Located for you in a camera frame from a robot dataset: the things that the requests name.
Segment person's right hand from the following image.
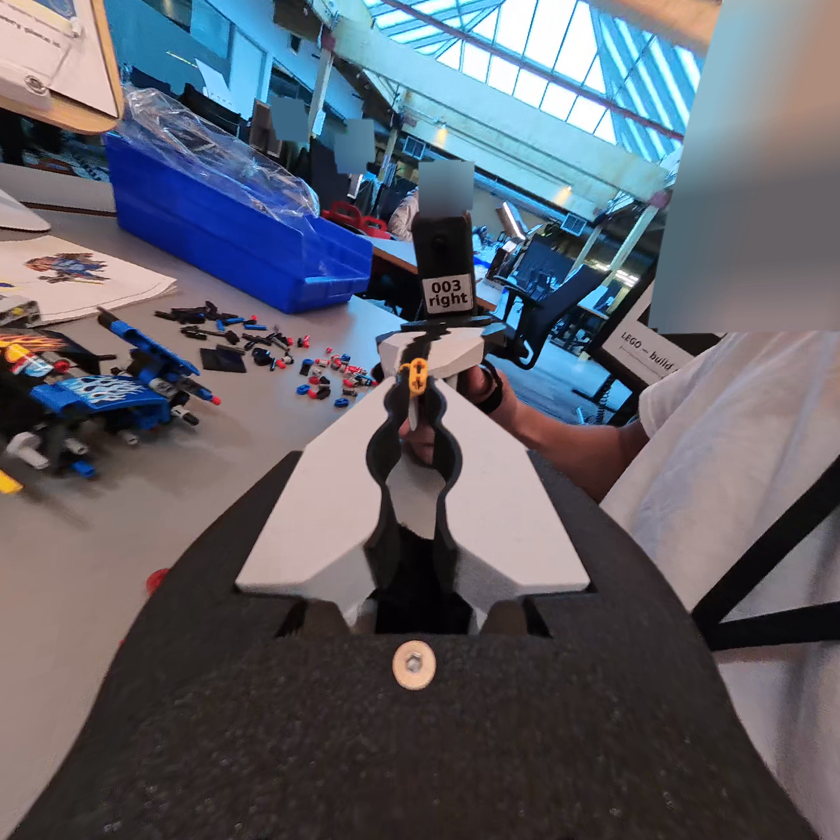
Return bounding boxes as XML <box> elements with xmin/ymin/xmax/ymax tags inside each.
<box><xmin>399</xmin><ymin>364</ymin><xmax>529</xmax><ymax>468</ymax></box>

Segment blue plastic bin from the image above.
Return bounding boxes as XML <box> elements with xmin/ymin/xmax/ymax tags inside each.
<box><xmin>104</xmin><ymin>130</ymin><xmax>374</xmax><ymax>315</ymax></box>

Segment clear plastic bag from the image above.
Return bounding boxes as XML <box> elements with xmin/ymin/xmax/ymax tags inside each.
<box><xmin>121</xmin><ymin>84</ymin><xmax>324</xmax><ymax>219</ymax></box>

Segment wooden instruction sheet board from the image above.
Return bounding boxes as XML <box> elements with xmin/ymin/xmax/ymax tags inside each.
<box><xmin>0</xmin><ymin>0</ymin><xmax>126</xmax><ymax>137</ymax></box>

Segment background wooden table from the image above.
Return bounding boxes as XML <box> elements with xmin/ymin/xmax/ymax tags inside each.
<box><xmin>369</xmin><ymin>235</ymin><xmax>501</xmax><ymax>311</ymax></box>

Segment blue lego car model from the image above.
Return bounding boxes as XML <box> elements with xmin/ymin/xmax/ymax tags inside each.
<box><xmin>0</xmin><ymin>295</ymin><xmax>222</xmax><ymax>494</ymax></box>

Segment white task sign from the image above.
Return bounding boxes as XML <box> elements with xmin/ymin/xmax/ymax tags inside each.
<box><xmin>586</xmin><ymin>262</ymin><xmax>698</xmax><ymax>396</ymax></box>

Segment red plastic crate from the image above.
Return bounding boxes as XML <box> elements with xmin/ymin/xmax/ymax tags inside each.
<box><xmin>320</xmin><ymin>201</ymin><xmax>392</xmax><ymax>237</ymax></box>

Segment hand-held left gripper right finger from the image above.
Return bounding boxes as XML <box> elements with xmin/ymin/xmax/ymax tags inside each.
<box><xmin>420</xmin><ymin>377</ymin><xmax>593</xmax><ymax>630</ymax></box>

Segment black office chair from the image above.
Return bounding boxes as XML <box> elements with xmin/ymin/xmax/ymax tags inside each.
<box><xmin>497</xmin><ymin>261</ymin><xmax>613</xmax><ymax>370</ymax></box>

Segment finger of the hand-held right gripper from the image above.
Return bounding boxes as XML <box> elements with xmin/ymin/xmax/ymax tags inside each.
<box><xmin>422</xmin><ymin>329</ymin><xmax>488</xmax><ymax>382</ymax></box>
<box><xmin>376</xmin><ymin>329</ymin><xmax>422</xmax><ymax>383</ymax></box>

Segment scattered small lego pieces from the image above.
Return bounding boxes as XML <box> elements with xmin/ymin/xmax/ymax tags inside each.
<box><xmin>154</xmin><ymin>301</ymin><xmax>383</xmax><ymax>412</ymax></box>

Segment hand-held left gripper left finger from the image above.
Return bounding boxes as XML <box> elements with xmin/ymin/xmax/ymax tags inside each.
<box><xmin>235</xmin><ymin>375</ymin><xmax>404</xmax><ymax>630</ymax></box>

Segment lego instruction booklet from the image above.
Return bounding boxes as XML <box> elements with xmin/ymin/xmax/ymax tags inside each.
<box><xmin>0</xmin><ymin>235</ymin><xmax>179</xmax><ymax>327</ymax></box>

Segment person's right forearm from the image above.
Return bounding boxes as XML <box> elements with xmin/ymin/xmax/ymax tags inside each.
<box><xmin>515</xmin><ymin>399</ymin><xmax>652</xmax><ymax>504</ymax></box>

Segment black shoulder strap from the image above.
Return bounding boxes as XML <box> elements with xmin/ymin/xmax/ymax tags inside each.
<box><xmin>691</xmin><ymin>484</ymin><xmax>840</xmax><ymax>652</ymax></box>

